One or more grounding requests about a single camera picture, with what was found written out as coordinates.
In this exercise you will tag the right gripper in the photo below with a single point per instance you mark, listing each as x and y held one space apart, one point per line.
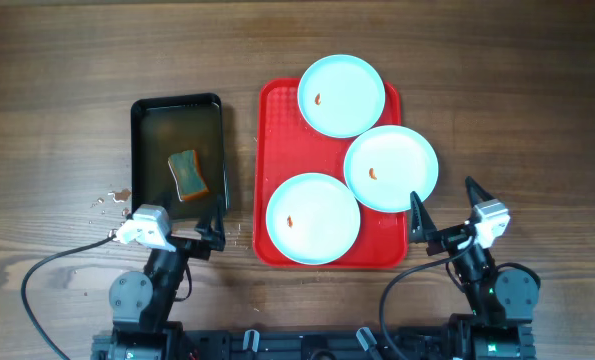
422 225

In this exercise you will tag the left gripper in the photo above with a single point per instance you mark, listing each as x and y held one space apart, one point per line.
211 233

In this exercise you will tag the green orange sponge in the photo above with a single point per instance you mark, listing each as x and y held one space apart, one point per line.
187 176

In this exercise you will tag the light blue plate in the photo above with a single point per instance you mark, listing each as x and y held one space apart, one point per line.
341 96
384 165
313 219

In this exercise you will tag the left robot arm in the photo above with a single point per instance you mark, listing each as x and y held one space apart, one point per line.
142 301

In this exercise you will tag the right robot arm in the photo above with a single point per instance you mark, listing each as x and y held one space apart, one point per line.
502 297

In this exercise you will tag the red plastic tray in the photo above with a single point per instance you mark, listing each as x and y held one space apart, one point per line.
287 146

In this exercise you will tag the black water tray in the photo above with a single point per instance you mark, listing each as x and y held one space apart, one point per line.
161 127

